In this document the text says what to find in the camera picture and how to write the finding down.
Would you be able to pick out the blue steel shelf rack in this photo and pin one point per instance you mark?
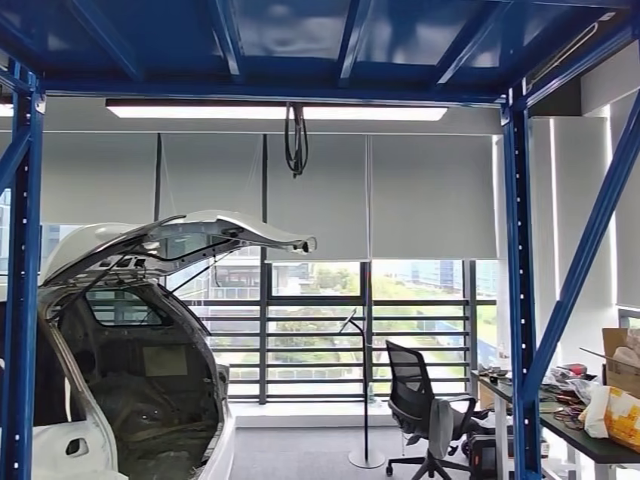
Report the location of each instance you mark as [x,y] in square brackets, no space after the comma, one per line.
[23,265]

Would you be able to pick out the grey roller blind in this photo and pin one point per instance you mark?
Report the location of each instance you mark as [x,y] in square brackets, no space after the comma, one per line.
[320,199]
[430,199]
[100,179]
[210,175]

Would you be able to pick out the white car tailgate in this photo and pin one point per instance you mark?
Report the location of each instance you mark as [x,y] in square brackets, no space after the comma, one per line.
[240,228]

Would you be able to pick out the black floor stand round base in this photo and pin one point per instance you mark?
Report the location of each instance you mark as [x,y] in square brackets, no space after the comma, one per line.
[366,397]

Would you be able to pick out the black mesh office chair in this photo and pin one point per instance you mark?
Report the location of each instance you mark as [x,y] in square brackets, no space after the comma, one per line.
[404,378]

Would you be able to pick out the long white ceiling light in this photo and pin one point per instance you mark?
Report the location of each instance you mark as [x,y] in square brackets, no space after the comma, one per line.
[4,110]
[200,110]

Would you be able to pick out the grey jacket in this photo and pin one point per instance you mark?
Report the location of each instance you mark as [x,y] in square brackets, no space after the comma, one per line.
[441,427]

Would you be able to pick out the black equipment case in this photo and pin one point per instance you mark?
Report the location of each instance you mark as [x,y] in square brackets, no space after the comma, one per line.
[487,457]

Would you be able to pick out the dark top desk white legs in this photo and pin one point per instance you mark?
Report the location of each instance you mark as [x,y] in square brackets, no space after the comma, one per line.
[590,445]

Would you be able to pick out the white car body shell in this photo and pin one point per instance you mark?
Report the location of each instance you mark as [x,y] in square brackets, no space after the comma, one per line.
[50,457]

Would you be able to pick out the brown cardboard box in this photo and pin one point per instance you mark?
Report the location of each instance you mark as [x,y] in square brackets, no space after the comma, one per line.
[620,378]

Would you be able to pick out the yellow white plastic bag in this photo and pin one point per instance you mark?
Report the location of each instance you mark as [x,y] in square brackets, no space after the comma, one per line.
[617,414]

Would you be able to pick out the dark window frame with railing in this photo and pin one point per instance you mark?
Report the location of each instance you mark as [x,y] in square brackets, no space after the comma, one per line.
[263,331]

